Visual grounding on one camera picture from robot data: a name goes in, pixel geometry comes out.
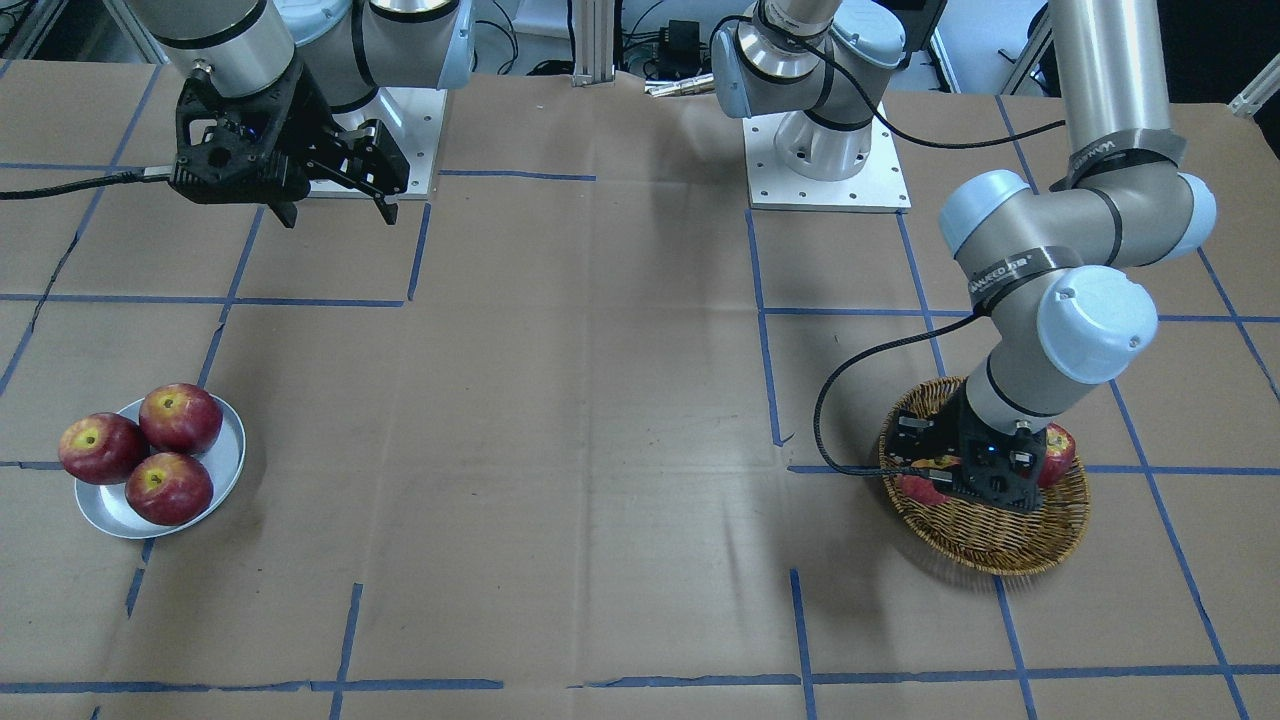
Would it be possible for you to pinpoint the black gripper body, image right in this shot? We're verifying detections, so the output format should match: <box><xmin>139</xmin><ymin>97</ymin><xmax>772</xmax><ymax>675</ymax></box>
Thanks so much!
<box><xmin>888</xmin><ymin>388</ymin><xmax>1047</xmax><ymax>514</ymax></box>

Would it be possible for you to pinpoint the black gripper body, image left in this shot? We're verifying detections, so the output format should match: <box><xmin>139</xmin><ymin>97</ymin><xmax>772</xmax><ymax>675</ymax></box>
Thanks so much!
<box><xmin>168</xmin><ymin>59</ymin><xmax>410</xmax><ymax>206</ymax></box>

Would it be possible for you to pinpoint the striped red yellow apple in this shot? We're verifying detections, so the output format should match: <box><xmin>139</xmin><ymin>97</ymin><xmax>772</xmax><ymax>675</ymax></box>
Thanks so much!
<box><xmin>896</xmin><ymin>474</ymin><xmax>952</xmax><ymax>507</ymax></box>

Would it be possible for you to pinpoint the silver robot arm, image right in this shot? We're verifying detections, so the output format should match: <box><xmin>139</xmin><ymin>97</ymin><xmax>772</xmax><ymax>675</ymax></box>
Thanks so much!
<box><xmin>709</xmin><ymin>1</ymin><xmax>1216</xmax><ymax>512</ymax></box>

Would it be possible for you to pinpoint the dark red apple in basket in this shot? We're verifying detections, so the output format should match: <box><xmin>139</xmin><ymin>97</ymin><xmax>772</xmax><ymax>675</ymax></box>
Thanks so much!
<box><xmin>1037</xmin><ymin>423</ymin><xmax>1076</xmax><ymax>489</ymax></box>

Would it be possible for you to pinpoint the brown wicker basket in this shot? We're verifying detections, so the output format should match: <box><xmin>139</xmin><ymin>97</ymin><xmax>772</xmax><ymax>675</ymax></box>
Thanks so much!
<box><xmin>879</xmin><ymin>375</ymin><xmax>1091</xmax><ymax>577</ymax></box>

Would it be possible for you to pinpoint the red apple plate back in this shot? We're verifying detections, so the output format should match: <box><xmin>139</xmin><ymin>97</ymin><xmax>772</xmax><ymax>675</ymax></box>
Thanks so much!
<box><xmin>138</xmin><ymin>383</ymin><xmax>223</xmax><ymax>455</ymax></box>

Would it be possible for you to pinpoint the red apple plate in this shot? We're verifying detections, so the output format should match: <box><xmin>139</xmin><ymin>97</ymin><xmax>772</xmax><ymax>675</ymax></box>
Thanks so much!
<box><xmin>138</xmin><ymin>383</ymin><xmax>223</xmax><ymax>455</ymax></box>
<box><xmin>125</xmin><ymin>452</ymin><xmax>214</xmax><ymax>527</ymax></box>
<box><xmin>58</xmin><ymin>413</ymin><xmax>150</xmax><ymax>486</ymax></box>

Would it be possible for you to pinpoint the red apple plate front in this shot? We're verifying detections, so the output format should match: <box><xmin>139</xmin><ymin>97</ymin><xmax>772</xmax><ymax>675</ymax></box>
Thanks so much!
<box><xmin>125</xmin><ymin>452</ymin><xmax>214</xmax><ymax>527</ymax></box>

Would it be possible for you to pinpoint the silver metal plate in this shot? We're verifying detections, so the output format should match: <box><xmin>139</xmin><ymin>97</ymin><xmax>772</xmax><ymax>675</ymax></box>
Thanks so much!
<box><xmin>74</xmin><ymin>396</ymin><xmax>246</xmax><ymax>541</ymax></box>

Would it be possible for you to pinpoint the black power adapter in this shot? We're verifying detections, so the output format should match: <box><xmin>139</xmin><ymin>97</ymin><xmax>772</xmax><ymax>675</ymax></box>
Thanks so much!
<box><xmin>655</xmin><ymin>19</ymin><xmax>703</xmax><ymax>81</ymax></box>

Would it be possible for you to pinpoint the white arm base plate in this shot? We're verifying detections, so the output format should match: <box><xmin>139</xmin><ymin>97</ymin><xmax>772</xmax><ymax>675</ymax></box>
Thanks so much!
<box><xmin>332</xmin><ymin>87</ymin><xmax>448</xmax><ymax>201</ymax></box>
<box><xmin>742</xmin><ymin>111</ymin><xmax>911</xmax><ymax>213</ymax></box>

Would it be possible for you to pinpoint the black braided cable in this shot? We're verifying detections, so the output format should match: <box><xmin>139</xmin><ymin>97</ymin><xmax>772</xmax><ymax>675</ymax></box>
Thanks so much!
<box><xmin>812</xmin><ymin>310</ymin><xmax>991</xmax><ymax>477</ymax></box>

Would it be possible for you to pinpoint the aluminium frame post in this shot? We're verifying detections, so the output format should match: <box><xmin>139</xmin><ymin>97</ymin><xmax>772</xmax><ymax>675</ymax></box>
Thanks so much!
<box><xmin>566</xmin><ymin>1</ymin><xmax>622</xmax><ymax>88</ymax></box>

